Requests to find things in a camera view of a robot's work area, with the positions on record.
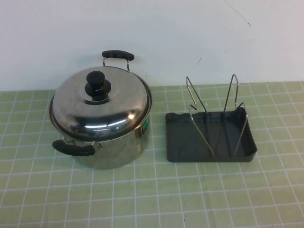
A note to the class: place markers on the green checked table mat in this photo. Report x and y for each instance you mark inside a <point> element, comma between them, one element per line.
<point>152,194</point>

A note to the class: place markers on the stainless steel cooking pot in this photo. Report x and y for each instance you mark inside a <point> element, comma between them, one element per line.
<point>114,153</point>

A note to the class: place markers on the steel pot lid black knob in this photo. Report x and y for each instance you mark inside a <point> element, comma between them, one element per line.
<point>107,114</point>

